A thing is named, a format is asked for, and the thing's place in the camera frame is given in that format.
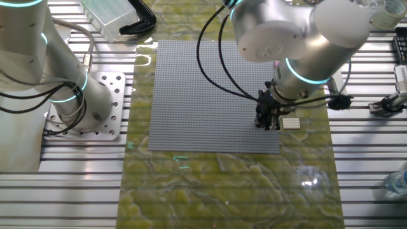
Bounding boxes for black keyboard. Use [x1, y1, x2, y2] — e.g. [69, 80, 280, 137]
[393, 27, 407, 66]

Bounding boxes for silver depth camera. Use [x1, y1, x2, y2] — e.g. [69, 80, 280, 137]
[368, 64, 407, 115]

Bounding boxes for grey Lego baseplate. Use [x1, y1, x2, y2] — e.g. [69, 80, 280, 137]
[148, 40, 280, 155]

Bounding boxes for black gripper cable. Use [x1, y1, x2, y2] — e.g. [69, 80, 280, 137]
[196, 4, 265, 102]
[218, 14, 265, 102]

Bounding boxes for clear tape roll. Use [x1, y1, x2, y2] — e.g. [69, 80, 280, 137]
[371, 0, 407, 31]

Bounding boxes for black Lego plate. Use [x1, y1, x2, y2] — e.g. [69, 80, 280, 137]
[254, 118, 280, 131]

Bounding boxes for translucent plastic container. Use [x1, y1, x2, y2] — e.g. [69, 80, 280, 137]
[79, 0, 140, 44]

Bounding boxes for grey base cable with connector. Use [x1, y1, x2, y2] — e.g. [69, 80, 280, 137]
[53, 18, 96, 74]

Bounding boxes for white Lego plate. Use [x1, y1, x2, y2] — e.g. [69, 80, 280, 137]
[282, 118, 301, 130]

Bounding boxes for black C-clamp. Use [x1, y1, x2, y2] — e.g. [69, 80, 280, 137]
[119, 0, 157, 36]

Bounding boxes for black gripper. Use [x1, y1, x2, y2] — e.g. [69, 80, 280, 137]
[254, 81, 282, 131]

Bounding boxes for clear plastic cup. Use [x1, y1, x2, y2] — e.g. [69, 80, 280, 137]
[354, 0, 386, 18]

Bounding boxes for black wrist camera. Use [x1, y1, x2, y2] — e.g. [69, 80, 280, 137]
[328, 94, 354, 111]

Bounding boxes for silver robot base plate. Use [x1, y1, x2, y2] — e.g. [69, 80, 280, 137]
[43, 71, 127, 141]

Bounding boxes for green marble pattern mat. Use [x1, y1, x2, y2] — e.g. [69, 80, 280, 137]
[116, 0, 346, 229]

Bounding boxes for black base cable bundle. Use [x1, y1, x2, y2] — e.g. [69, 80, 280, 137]
[0, 81, 87, 138]

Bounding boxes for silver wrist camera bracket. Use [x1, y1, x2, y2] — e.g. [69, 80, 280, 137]
[326, 75, 347, 96]

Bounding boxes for clear water bottle blue cap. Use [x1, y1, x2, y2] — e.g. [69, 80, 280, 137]
[383, 170, 407, 197]

